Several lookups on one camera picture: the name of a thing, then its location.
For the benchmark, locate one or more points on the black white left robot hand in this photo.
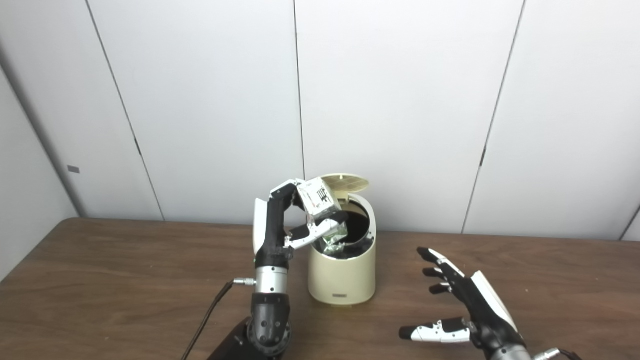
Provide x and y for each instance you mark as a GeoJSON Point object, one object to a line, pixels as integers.
{"type": "Point", "coordinates": [270, 235]}

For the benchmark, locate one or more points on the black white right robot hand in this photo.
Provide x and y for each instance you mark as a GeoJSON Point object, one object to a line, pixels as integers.
{"type": "Point", "coordinates": [485, 312]}

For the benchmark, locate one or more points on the white green milk carton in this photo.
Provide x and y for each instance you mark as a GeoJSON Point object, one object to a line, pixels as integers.
{"type": "Point", "coordinates": [317, 200]}

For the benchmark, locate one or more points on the cream-colored bin body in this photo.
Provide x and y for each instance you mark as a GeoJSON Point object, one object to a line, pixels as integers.
{"type": "Point", "coordinates": [342, 280]}

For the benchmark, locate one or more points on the cream round bin lid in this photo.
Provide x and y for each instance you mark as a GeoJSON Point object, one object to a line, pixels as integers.
{"type": "Point", "coordinates": [350, 182]}

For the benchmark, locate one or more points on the black wall panel clip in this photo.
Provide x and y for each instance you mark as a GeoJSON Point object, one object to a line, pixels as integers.
{"type": "Point", "coordinates": [483, 156]}
{"type": "Point", "coordinates": [138, 147]}

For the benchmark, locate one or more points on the small grey wall tag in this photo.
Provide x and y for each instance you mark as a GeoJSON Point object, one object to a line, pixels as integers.
{"type": "Point", "coordinates": [73, 169]}

